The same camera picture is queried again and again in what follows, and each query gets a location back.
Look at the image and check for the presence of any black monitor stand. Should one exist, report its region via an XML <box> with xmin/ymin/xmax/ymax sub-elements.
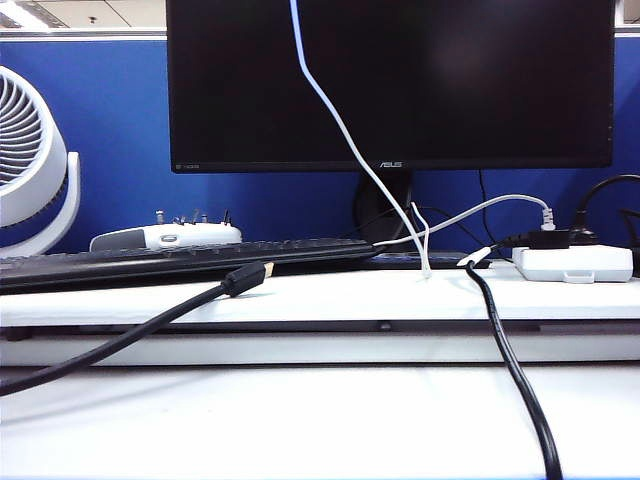
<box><xmin>352</xmin><ymin>172</ymin><xmax>415</xmax><ymax>245</ymax></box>

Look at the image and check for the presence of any black keyboard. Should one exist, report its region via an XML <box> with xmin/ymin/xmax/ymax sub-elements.
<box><xmin>0</xmin><ymin>238</ymin><xmax>386</xmax><ymax>295</ymax></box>

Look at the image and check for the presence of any thin black curved cable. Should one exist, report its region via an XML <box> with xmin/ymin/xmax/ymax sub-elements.
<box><xmin>344</xmin><ymin>204</ymin><xmax>486</xmax><ymax>246</ymax></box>

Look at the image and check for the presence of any black angled cable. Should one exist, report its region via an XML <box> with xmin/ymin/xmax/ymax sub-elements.
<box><xmin>618</xmin><ymin>208</ymin><xmax>640</xmax><ymax>236</ymax></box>

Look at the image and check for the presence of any white Type-C charging cable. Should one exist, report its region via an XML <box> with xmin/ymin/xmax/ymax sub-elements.
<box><xmin>288</xmin><ymin>0</ymin><xmax>434</xmax><ymax>281</ymax></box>

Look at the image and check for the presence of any black HDMI cable gold plug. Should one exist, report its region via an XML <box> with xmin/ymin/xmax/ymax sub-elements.
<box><xmin>0</xmin><ymin>260</ymin><xmax>275</xmax><ymax>399</ymax></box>

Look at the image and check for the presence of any white desk riser shelf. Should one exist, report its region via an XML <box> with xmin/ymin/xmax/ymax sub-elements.
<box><xmin>0</xmin><ymin>267</ymin><xmax>640</xmax><ymax>369</ymax></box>

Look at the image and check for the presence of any white ethernet cable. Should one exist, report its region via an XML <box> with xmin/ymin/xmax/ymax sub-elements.
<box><xmin>372</xmin><ymin>193</ymin><xmax>556</xmax><ymax>249</ymax></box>

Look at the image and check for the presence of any dark blue flat pad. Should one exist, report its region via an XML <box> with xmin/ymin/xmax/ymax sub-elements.
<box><xmin>372</xmin><ymin>251</ymin><xmax>494</xmax><ymax>271</ymax></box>

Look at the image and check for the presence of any black plug adapter block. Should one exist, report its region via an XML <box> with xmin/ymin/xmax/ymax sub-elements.
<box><xmin>489</xmin><ymin>228</ymin><xmax>570</xmax><ymax>251</ymax></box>

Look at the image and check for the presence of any thin black monitor cable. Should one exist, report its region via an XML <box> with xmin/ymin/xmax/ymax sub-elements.
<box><xmin>478</xmin><ymin>169</ymin><xmax>494</xmax><ymax>246</ymax></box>

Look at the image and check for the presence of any thick black power cable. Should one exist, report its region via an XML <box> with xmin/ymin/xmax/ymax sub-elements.
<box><xmin>462</xmin><ymin>257</ymin><xmax>564</xmax><ymax>480</ymax></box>

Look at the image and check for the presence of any white desk fan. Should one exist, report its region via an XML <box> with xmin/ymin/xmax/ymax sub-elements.
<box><xmin>0</xmin><ymin>65</ymin><xmax>81</xmax><ymax>259</ymax></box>

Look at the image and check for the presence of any black ASUS monitor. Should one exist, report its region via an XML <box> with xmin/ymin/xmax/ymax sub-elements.
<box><xmin>164</xmin><ymin>0</ymin><xmax>615</xmax><ymax>175</ymax></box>

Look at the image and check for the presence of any black looped power cable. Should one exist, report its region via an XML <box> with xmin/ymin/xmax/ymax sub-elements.
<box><xmin>571</xmin><ymin>173</ymin><xmax>640</xmax><ymax>246</ymax></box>

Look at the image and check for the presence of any white power strip box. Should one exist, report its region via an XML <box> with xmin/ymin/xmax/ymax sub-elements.
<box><xmin>510</xmin><ymin>244</ymin><xmax>634</xmax><ymax>284</ymax></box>

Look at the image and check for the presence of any white cable connector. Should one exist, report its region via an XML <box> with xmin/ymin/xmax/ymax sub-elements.
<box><xmin>455</xmin><ymin>245</ymin><xmax>494</xmax><ymax>267</ymax></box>

